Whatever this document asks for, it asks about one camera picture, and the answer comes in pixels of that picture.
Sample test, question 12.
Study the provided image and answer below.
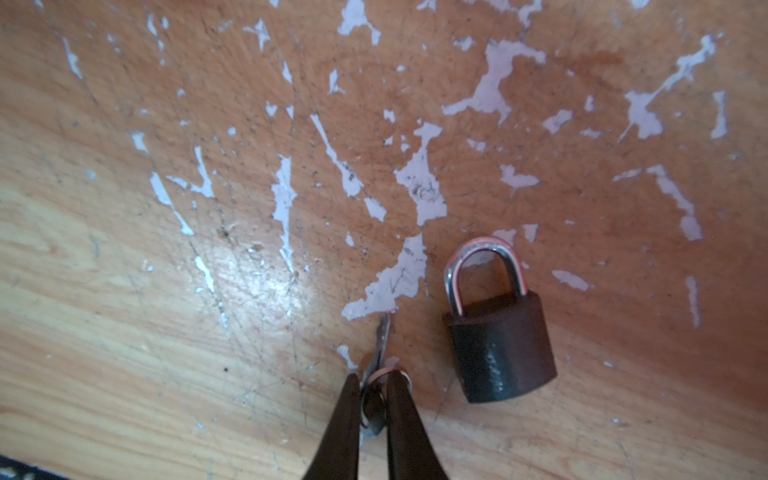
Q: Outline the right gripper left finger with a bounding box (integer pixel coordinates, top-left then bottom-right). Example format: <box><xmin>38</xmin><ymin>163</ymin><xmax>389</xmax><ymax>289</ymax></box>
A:
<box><xmin>303</xmin><ymin>373</ymin><xmax>361</xmax><ymax>480</ymax></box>

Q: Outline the small key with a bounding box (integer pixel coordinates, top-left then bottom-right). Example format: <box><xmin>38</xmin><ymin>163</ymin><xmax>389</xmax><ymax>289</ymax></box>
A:
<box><xmin>360</xmin><ymin>312</ymin><xmax>399</xmax><ymax>438</ymax></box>

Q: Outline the dark padlock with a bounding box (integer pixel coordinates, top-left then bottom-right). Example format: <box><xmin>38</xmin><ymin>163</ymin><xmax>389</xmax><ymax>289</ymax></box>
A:
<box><xmin>443</xmin><ymin>236</ymin><xmax>557</xmax><ymax>404</ymax></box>

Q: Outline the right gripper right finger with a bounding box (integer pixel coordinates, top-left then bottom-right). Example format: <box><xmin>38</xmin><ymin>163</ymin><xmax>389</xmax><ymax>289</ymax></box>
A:
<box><xmin>386</xmin><ymin>371</ymin><xmax>448</xmax><ymax>480</ymax></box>

